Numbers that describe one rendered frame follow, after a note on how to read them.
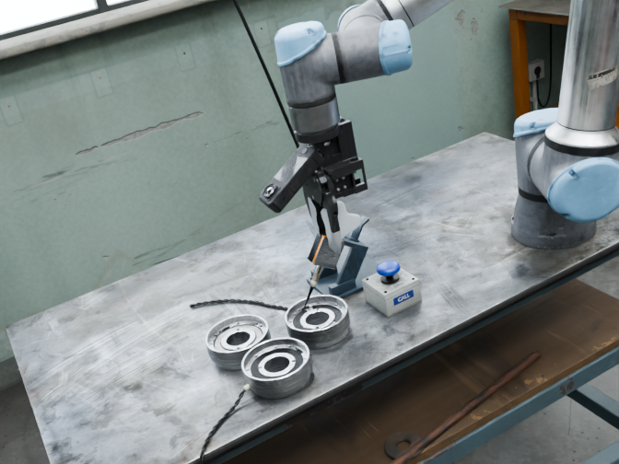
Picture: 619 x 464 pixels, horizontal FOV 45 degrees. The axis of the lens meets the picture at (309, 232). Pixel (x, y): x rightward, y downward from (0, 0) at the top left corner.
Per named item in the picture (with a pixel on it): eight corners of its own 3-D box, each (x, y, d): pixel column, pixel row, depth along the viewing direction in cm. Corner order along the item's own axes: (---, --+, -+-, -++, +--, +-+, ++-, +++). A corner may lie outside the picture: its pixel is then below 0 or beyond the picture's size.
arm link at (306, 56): (330, 26, 105) (270, 38, 105) (344, 100, 110) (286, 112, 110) (326, 15, 112) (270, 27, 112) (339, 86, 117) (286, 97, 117)
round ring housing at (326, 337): (364, 333, 122) (359, 312, 120) (308, 361, 118) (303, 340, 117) (332, 307, 131) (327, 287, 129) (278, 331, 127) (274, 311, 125)
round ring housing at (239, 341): (200, 354, 125) (193, 334, 124) (252, 326, 130) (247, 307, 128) (230, 382, 117) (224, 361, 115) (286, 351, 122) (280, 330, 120)
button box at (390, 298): (388, 318, 125) (384, 294, 122) (365, 301, 130) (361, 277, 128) (427, 299, 128) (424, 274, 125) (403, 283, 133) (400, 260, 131)
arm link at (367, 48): (397, 7, 115) (327, 22, 115) (410, 22, 105) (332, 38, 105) (404, 58, 119) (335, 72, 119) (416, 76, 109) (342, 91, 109)
